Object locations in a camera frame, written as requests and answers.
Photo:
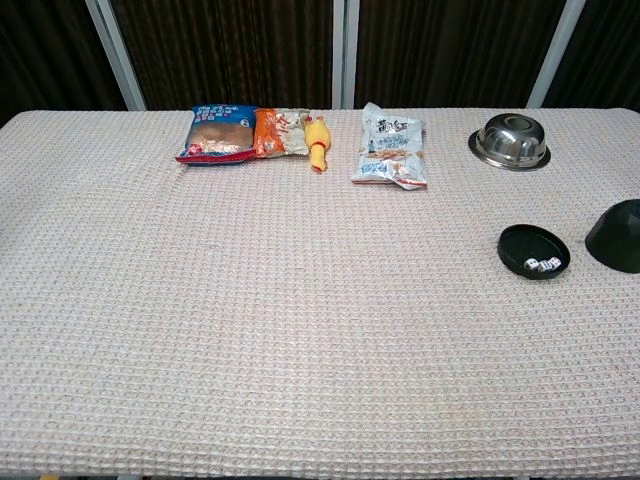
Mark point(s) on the yellow rubber chicken toy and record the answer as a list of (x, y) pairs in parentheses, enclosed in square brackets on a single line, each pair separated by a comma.
[(317, 142)]

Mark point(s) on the blue snack bag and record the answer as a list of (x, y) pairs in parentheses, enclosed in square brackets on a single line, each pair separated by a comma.
[(217, 135)]

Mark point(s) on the orange snack bag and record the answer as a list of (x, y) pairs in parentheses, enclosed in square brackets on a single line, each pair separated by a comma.
[(275, 135)]

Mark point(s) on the white partition frame post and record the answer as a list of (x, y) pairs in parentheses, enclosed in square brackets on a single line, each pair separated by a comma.
[(117, 60), (555, 55), (346, 50)]

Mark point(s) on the pink waffle tablecloth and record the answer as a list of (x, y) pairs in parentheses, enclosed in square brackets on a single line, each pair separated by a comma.
[(275, 310)]

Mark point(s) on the dark brown partition panel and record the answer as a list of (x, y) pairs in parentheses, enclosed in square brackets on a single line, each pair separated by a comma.
[(450, 50), (605, 50), (225, 50), (45, 50)]

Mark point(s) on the small white die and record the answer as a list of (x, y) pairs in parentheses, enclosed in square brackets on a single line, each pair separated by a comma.
[(530, 264), (543, 266), (554, 263)]

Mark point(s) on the white snack bag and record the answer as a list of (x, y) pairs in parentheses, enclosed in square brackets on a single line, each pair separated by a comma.
[(390, 150)]

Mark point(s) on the black dice cup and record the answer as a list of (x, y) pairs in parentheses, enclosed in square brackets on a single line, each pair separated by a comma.
[(617, 240)]

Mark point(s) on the stainless steel bowl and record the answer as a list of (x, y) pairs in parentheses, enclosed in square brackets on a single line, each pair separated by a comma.
[(510, 140)]

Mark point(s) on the black dice tray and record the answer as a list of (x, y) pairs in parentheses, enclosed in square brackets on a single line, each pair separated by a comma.
[(527, 242)]

